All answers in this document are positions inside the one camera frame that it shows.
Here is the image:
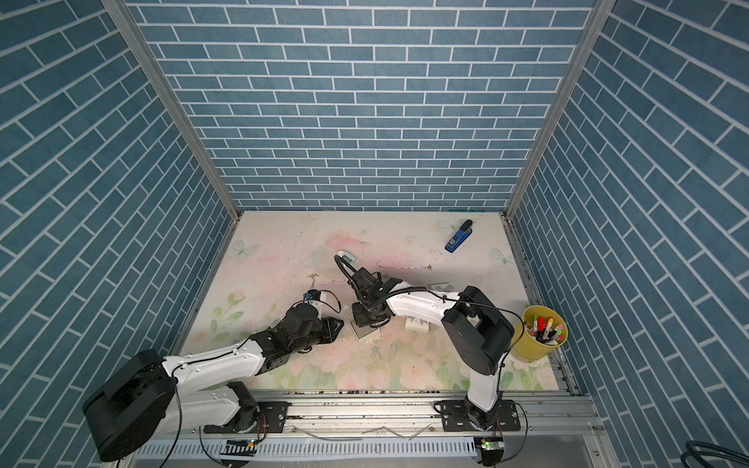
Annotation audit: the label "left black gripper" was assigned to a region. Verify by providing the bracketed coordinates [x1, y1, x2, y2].
[289, 316, 347, 355]

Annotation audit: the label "white bow gift box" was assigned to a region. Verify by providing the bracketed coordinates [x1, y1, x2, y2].
[405, 317, 430, 333]

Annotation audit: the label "white bow box lid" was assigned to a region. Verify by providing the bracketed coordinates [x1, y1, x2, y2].
[428, 282, 456, 293]

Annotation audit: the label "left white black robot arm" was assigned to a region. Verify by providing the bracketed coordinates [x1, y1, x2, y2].
[82, 303, 344, 462]

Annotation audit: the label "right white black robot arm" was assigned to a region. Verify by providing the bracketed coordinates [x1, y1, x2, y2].
[352, 282, 515, 415]

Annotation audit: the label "blue black stapler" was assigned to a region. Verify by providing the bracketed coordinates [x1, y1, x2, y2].
[445, 220, 473, 253]

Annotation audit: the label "yellow pen cup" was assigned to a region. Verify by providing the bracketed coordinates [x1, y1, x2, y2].
[511, 305, 570, 362]

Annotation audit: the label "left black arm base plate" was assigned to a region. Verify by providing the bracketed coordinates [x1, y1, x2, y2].
[203, 401, 290, 436]

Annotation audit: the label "aluminium front rail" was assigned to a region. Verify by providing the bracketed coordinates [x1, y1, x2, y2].
[126, 391, 616, 466]

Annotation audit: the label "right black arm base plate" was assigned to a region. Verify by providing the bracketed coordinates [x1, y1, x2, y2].
[432, 399, 521, 432]

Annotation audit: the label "black cable bundle corner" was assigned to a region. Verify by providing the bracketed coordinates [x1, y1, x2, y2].
[680, 440, 748, 468]

